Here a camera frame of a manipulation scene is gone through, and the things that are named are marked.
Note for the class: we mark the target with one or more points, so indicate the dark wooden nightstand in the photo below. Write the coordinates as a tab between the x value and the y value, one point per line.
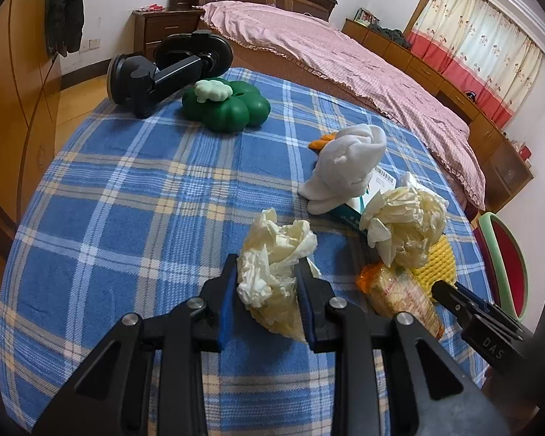
168	27

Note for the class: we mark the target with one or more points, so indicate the light wooden wardrobe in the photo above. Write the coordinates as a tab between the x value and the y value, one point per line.
22	100

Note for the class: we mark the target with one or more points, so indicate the white teal medicine box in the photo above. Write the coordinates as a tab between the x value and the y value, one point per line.
382	181

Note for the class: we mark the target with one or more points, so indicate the blue plaid blanket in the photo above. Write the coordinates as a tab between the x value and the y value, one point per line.
141	200

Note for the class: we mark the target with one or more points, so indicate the black suction phone mount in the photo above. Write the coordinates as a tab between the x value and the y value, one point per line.
163	77

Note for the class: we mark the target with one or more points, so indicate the row of books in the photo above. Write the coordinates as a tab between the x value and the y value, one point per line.
367	16

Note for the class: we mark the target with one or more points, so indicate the white wall outlet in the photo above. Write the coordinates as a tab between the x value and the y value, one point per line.
91	44

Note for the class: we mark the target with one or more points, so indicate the cream tissue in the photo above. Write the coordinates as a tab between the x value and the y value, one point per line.
408	218
272	254

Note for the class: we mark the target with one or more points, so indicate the small red items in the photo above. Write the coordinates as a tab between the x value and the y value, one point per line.
152	8

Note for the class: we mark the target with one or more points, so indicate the small red container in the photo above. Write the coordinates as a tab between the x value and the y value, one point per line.
524	151

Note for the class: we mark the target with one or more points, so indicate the orange cracker packet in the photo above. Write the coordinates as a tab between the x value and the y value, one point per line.
399	297

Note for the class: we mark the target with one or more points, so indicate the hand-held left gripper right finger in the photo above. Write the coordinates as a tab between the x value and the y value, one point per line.
305	311

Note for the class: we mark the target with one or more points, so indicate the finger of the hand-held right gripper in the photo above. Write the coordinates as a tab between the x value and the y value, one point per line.
449	299
481	302

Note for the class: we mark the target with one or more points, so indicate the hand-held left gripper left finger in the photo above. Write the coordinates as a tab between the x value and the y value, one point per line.
227	302

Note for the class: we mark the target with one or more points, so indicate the white rolled sock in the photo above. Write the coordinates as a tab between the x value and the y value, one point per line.
345	163

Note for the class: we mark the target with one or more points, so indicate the long low wooden cabinet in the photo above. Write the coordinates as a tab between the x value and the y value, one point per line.
436	77

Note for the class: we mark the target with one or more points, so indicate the dark hanging jacket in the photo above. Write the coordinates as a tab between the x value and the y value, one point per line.
66	4

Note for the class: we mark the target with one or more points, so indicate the small black red object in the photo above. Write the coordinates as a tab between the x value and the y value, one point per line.
471	95

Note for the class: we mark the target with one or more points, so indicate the cream and red curtain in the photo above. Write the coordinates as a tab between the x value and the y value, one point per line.
472	41

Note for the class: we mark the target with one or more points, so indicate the green clover-shaped container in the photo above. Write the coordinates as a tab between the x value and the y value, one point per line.
236	110

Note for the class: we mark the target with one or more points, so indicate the yellow knitted coaster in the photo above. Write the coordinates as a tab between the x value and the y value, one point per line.
440	263

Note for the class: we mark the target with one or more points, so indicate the pale green clover lid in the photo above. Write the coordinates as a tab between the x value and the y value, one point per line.
211	90

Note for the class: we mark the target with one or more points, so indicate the small orange toy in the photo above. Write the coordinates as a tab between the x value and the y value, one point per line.
318	144

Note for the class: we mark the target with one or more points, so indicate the pink ruffled bedspread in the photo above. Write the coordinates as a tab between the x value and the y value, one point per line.
345	63

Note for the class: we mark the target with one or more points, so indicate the dark cloth pile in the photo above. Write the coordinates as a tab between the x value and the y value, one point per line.
390	34

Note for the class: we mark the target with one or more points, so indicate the red chair with green rim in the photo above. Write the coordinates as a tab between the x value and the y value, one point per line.
504	254

